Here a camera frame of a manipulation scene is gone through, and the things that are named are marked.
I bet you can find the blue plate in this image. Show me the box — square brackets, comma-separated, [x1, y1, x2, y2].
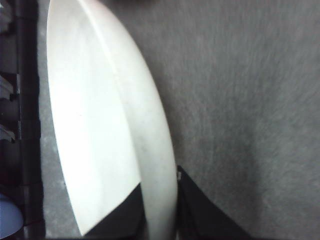
[0, 193, 24, 239]

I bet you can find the white plate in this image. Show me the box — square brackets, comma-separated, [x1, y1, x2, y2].
[46, 0, 178, 240]

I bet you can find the black plastic dish rack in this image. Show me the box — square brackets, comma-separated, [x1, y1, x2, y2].
[0, 0, 45, 240]

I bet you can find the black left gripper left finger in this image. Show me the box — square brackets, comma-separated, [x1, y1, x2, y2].
[83, 183, 149, 240]

